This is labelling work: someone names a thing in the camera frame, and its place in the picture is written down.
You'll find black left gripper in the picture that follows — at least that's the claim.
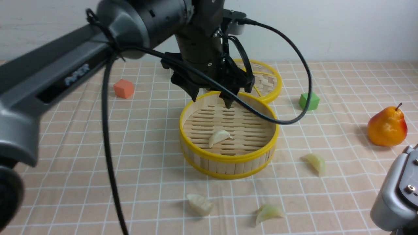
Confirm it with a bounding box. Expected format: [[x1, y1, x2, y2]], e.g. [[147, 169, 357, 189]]
[[160, 31, 255, 109]]

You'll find white dumpling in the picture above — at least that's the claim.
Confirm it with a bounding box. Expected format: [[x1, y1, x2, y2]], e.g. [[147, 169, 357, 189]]
[[208, 130, 233, 149], [186, 194, 214, 217]]

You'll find greenish dumpling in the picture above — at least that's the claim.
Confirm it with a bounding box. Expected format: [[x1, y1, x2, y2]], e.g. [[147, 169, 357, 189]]
[[301, 153, 326, 177], [255, 204, 285, 225]]

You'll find greenish dumpling front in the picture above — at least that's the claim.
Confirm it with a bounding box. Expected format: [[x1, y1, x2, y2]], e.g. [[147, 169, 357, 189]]
[[255, 204, 285, 225]]

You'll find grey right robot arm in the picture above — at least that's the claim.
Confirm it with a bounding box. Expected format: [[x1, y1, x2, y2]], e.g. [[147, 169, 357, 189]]
[[227, 71, 417, 235]]

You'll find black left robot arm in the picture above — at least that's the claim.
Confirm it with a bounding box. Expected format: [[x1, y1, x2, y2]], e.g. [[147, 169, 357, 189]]
[[1, 0, 255, 230]]

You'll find yellow woven steamer lid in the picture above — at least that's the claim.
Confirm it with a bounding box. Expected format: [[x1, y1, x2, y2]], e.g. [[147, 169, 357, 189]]
[[249, 59, 282, 104]]

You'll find yellow bamboo steamer tray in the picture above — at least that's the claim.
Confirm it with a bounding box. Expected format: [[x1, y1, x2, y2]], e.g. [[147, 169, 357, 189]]
[[179, 92, 279, 180]]

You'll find green cube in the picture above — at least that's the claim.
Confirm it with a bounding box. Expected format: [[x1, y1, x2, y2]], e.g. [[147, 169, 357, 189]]
[[298, 92, 320, 112]]

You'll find orange cube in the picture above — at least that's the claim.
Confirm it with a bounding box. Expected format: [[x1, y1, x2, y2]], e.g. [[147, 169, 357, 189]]
[[113, 79, 135, 99]]

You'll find beige checkered tablecloth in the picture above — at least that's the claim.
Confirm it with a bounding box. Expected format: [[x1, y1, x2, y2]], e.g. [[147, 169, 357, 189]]
[[2, 61, 417, 235]]

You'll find orange yellow pear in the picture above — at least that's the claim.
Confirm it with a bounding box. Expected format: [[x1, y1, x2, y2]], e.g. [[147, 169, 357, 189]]
[[367, 103, 408, 147]]

